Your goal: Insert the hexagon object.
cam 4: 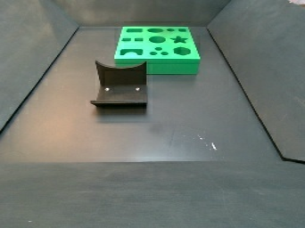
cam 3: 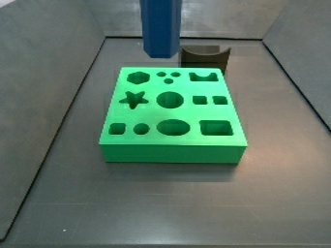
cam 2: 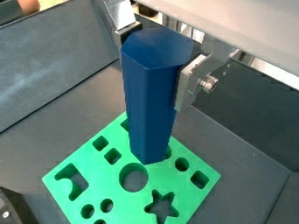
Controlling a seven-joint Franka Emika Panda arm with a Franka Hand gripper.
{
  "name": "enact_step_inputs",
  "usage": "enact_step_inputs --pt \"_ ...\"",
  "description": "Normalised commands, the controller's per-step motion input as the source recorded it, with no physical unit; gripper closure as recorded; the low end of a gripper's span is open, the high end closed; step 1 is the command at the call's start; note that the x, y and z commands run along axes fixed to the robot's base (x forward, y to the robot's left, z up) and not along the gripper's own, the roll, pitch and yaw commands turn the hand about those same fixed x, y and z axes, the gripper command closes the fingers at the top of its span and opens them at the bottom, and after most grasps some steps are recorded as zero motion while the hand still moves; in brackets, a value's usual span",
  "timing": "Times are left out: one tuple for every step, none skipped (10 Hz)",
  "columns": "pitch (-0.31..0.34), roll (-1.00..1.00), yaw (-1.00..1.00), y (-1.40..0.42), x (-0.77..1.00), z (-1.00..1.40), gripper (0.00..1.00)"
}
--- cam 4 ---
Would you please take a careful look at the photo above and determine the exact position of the black curved holder stand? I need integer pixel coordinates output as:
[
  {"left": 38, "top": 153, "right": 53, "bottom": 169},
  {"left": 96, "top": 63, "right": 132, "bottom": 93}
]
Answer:
[{"left": 92, "top": 61, "right": 148, "bottom": 107}]

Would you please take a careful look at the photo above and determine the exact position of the green shape sorter box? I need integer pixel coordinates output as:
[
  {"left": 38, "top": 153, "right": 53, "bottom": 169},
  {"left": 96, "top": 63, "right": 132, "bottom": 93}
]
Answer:
[{"left": 114, "top": 26, "right": 201, "bottom": 75}]

